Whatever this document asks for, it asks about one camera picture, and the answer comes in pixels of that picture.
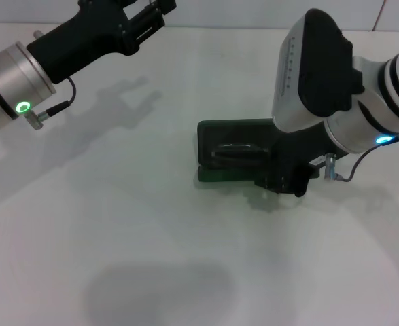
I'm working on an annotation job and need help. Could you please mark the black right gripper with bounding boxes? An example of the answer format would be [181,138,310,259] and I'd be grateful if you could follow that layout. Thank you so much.
[254,124,349,199]

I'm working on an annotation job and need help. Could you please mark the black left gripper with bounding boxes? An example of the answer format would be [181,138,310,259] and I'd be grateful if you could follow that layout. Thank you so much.
[24,0,178,86]

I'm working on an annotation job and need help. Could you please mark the clear white glasses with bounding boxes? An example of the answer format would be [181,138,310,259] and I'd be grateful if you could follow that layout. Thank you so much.
[211,142,268,161]

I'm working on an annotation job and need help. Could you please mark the dark green glasses case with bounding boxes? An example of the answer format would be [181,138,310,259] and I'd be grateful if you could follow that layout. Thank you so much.
[194,118,322,186]

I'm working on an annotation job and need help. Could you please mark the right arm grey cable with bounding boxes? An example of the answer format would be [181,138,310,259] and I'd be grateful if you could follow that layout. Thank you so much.
[323,130,399,183]

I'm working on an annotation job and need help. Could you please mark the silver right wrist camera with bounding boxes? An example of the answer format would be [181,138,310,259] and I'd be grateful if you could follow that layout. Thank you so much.
[270,8,366,133]

